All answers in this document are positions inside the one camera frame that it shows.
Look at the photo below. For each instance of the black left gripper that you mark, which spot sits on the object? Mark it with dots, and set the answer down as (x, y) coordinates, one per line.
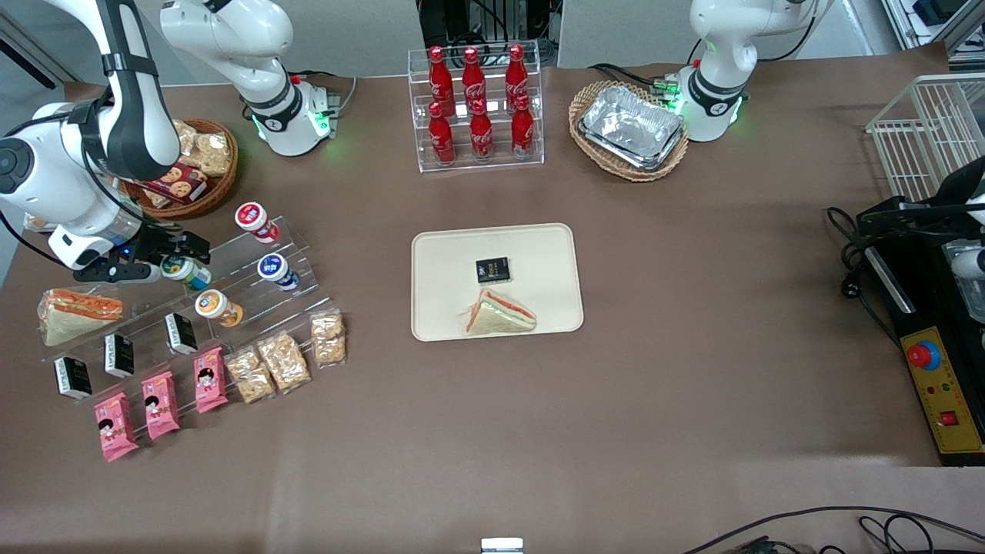
(899, 218)

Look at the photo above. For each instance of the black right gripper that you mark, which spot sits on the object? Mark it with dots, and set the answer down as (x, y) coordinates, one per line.
(158, 243)

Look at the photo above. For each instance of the green cap gum bottle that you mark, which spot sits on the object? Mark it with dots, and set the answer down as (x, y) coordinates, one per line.
(181, 269)

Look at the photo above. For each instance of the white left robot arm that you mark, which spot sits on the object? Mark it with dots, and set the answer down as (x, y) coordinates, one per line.
(712, 100)

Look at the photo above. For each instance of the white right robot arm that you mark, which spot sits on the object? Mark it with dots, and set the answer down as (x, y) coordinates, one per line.
(131, 115)

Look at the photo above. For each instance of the orange cap gum bottle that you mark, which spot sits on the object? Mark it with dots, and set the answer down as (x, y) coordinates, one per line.
(210, 305)

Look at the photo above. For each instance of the red cap gum bottle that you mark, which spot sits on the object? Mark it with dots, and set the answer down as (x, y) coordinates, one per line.
(252, 216)

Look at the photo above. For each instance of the blue cap gum bottle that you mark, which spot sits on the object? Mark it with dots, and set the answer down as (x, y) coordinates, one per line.
(272, 267)

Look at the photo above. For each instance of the aluminium foil tray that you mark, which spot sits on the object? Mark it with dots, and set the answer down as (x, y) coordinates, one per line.
(631, 123)

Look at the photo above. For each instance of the beige plastic tray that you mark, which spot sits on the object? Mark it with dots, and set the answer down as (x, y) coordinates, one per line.
(539, 261)

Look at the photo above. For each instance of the clear bag of crackers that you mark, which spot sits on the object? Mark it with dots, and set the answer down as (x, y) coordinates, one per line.
(328, 338)
(187, 135)
(284, 362)
(209, 152)
(157, 199)
(251, 375)

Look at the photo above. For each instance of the small black carton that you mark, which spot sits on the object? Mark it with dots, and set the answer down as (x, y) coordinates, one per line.
(74, 377)
(181, 333)
(119, 355)

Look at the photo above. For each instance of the red cookie box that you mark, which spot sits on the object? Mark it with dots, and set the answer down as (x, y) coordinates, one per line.
(181, 185)

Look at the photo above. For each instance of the clear acrylic stepped display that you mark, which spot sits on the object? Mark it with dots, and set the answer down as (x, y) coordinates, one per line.
(238, 258)

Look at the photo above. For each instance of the wrapped triangle sandwich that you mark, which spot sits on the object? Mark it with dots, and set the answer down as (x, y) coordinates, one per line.
(73, 312)
(500, 317)

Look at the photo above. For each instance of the round wicker basket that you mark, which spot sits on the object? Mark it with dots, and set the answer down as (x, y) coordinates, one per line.
(219, 188)

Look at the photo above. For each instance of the pink snack packet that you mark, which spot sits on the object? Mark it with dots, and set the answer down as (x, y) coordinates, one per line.
(210, 380)
(115, 427)
(161, 405)

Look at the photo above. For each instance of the black yellow control box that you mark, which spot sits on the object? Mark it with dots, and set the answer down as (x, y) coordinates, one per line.
(943, 400)

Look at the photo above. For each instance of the oval wicker basket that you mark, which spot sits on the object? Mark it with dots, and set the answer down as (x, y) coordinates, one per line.
(631, 173)

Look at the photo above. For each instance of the red cola bottle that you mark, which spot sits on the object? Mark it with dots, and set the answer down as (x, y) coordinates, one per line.
(442, 138)
(482, 136)
(440, 81)
(522, 132)
(473, 81)
(516, 77)

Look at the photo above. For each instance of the black snack packet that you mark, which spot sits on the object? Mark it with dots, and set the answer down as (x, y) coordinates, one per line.
(493, 270)

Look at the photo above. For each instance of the clear acrylic bottle rack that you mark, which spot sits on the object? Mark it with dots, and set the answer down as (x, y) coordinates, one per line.
(496, 161)

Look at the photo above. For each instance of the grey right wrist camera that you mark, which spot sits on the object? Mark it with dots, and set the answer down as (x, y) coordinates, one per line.
(81, 248)

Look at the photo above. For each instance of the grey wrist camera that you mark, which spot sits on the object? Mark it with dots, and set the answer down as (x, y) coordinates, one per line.
(81, 248)
(968, 263)

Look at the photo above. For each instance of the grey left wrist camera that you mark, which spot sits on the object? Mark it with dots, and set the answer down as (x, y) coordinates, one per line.
(968, 263)

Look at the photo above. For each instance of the metal shelf frame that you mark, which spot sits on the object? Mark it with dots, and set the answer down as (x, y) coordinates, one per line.
(935, 15)

